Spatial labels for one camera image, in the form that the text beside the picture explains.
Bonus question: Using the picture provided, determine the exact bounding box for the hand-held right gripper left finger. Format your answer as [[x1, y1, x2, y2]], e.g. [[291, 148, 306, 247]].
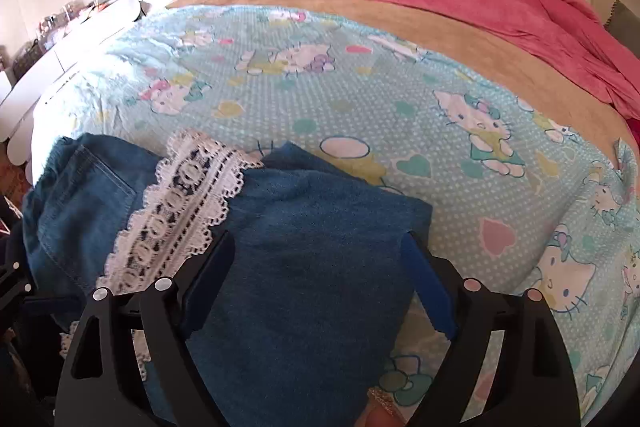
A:
[[54, 229, 236, 427]]

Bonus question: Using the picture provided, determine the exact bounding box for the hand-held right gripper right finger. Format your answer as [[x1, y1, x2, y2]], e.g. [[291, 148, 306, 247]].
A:
[[402, 231, 582, 427]]

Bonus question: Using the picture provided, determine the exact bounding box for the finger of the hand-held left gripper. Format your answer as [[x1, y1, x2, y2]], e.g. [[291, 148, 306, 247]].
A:
[[0, 259, 36, 308]]

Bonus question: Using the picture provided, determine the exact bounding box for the blue denim pants lace trim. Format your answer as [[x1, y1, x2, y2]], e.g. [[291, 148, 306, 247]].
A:
[[22, 129, 433, 427]]

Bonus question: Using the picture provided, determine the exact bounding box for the person's right hand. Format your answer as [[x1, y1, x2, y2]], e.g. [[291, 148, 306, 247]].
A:
[[357, 387, 408, 427]]

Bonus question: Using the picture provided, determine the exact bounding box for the light blue cartoon print sheet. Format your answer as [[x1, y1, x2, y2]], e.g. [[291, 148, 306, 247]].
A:
[[30, 4, 640, 427]]

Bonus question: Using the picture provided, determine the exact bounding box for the white desk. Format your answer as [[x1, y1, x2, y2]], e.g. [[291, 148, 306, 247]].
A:
[[0, 0, 151, 168]]

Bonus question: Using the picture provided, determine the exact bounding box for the group of clear jars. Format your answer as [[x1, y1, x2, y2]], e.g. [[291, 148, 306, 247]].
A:
[[10, 0, 108, 75]]

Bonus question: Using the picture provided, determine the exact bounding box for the grey quilted headboard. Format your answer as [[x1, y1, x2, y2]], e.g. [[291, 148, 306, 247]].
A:
[[602, 0, 640, 48]]

